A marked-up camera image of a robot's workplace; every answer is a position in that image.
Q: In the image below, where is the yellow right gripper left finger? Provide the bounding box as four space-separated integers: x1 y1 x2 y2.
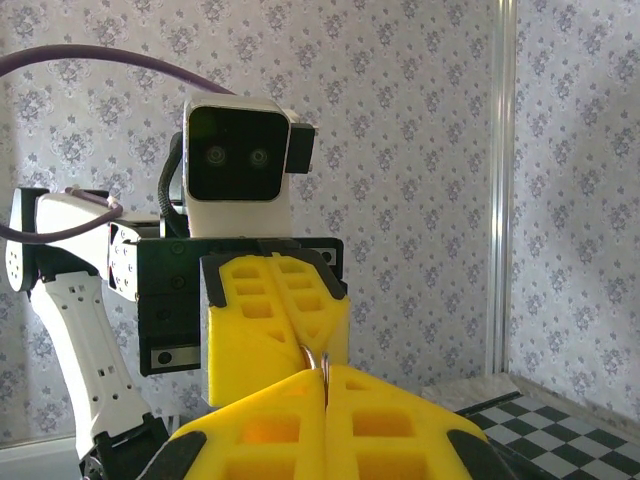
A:
142 369 329 480

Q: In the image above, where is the aluminium corner post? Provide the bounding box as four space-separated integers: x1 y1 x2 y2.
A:
485 0 520 377

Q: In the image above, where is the black braided cable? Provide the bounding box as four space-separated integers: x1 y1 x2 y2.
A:
157 132 191 236

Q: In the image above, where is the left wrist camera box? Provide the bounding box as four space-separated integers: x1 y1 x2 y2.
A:
182 96 321 239

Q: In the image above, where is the black and grey chessboard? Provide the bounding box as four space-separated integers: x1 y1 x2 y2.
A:
452 392 640 480

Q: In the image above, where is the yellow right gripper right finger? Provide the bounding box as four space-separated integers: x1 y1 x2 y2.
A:
325 364 516 480

